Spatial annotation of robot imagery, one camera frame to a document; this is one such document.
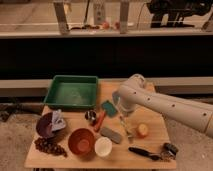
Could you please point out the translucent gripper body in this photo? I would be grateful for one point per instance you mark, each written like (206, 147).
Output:
(126, 111)

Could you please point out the green yellow sponge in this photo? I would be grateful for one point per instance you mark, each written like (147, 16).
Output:
(109, 108)

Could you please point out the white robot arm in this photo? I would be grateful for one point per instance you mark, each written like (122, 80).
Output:
(196, 115)

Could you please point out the metal fork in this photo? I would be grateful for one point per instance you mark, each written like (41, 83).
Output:
(128, 133)

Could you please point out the orange carrot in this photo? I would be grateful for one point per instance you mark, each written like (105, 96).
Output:
(99, 121)

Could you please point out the grey rectangular block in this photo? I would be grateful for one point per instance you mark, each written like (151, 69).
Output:
(112, 135)

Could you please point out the yellow red apple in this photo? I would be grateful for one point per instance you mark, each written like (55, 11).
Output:
(142, 130)

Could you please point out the small metal cup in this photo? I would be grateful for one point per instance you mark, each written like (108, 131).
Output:
(90, 116)

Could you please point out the white cup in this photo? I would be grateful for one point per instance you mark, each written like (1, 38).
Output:
(103, 147)

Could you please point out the orange plastic bowl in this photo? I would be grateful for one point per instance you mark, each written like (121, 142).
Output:
(81, 142)

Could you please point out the small dark brush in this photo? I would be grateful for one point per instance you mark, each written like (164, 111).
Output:
(169, 151)

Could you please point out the green plastic tray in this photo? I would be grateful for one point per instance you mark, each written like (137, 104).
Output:
(72, 92)

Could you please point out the grey folded cloth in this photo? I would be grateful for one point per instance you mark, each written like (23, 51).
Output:
(58, 122)

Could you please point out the purple bowl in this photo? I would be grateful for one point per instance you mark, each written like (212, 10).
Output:
(44, 126)

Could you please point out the bunch of dark grapes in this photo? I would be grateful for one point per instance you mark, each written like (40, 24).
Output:
(49, 147)

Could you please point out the black handled tool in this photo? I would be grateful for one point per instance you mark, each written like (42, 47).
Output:
(144, 153)

